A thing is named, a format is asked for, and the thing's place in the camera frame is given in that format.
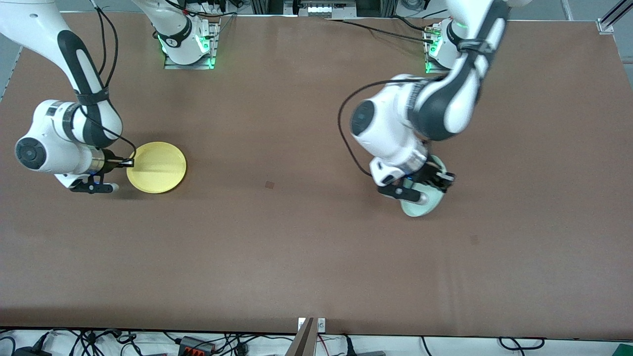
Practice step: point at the pale green plate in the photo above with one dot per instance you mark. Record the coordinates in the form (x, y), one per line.
(420, 210)

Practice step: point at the yellow plate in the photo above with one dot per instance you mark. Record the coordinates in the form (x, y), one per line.
(158, 168)

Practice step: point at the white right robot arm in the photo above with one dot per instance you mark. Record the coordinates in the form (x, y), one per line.
(47, 24)

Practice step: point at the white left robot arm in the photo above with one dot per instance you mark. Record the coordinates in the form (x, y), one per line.
(395, 133)

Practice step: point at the grey control box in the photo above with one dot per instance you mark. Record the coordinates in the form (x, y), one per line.
(321, 9)

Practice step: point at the black orange power adapter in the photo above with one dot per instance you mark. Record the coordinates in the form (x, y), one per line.
(190, 343)

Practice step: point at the black plug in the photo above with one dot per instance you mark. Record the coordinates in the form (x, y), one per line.
(29, 352)

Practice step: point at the aluminium profile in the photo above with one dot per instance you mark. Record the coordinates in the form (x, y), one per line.
(610, 20)

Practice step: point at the green board corner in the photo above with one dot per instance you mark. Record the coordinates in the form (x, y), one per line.
(625, 351)

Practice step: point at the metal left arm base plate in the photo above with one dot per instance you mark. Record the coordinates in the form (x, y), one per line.
(429, 69)

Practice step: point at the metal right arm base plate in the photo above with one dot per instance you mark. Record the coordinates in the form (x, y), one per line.
(190, 66)

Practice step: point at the grey camera post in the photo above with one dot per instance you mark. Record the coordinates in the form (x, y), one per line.
(301, 343)

